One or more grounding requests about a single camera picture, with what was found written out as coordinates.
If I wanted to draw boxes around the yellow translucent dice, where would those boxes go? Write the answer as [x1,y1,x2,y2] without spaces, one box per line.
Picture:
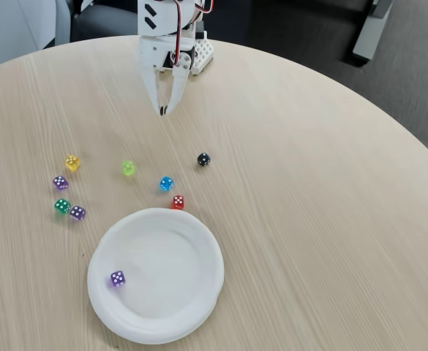
[64,154,82,172]

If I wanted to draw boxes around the dark green translucent dice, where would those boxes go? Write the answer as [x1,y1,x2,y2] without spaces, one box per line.
[54,198,72,216]

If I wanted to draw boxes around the white round plate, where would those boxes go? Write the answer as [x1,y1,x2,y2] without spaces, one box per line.
[86,207,225,345]

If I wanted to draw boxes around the dark grey office chair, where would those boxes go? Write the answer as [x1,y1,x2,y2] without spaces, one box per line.
[70,5,140,43]

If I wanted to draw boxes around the white partition panel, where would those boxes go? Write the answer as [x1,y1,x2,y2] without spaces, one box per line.
[0,0,72,73]

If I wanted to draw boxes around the grey metal desk leg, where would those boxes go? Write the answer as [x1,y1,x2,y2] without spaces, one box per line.
[352,0,396,62]

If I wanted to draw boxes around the red black gripper cable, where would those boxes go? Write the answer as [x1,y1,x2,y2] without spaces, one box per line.
[172,0,200,67]

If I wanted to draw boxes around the red black wrist cable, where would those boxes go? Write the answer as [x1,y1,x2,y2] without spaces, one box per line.
[193,0,215,14]

